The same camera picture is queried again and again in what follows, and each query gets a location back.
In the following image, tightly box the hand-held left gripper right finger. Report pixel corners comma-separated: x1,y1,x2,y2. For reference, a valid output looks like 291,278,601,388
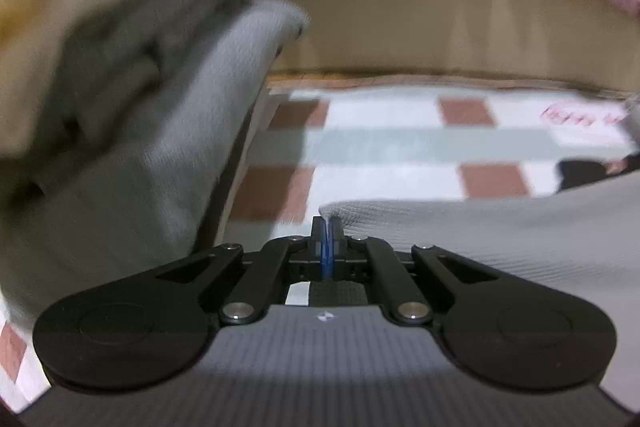
328,217,501,327

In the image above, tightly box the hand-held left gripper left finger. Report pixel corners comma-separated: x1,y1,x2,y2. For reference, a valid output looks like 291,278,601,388
155,217,329,327

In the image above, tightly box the grey waffle knit garment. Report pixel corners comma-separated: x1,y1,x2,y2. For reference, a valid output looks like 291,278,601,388
317,179,640,365

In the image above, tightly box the checkered rug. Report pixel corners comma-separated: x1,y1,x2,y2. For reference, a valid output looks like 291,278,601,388
0,87,640,413

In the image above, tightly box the beige bed base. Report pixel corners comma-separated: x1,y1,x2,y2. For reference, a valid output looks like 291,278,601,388
267,0,640,98

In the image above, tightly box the dark grey folded garment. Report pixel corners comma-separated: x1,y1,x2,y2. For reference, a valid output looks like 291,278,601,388
0,0,261,208

